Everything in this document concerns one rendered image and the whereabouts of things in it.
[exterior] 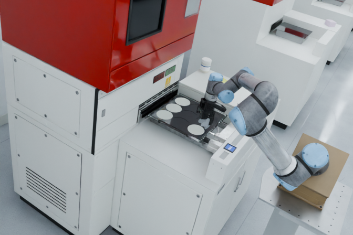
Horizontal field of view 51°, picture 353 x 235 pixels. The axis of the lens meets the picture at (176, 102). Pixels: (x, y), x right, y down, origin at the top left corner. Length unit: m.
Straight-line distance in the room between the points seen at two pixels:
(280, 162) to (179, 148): 0.64
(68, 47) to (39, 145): 0.75
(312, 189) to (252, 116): 0.63
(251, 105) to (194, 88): 0.96
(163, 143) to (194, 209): 0.41
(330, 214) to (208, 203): 0.62
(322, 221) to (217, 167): 0.58
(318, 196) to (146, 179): 0.92
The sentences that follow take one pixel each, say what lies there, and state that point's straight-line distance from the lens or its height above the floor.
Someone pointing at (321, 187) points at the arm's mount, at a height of 0.94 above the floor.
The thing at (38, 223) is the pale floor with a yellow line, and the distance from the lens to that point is 2.78.
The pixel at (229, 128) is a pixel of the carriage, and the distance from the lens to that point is 2.29.
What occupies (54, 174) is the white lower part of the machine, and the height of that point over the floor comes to 0.49.
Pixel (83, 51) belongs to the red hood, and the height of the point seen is 1.38.
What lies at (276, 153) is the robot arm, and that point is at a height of 1.17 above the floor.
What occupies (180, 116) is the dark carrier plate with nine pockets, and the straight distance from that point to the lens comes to 2.25.
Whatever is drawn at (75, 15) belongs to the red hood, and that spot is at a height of 1.54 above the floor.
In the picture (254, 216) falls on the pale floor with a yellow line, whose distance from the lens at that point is 3.07.
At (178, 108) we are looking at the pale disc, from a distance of 2.32.
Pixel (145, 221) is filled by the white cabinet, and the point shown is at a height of 0.32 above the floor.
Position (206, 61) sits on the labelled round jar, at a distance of 2.64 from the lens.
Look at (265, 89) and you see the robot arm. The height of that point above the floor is 1.45.
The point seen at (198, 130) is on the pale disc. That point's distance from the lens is 2.16.
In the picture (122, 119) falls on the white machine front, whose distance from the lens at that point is 2.06.
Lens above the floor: 2.13
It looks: 31 degrees down
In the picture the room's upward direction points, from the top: 11 degrees clockwise
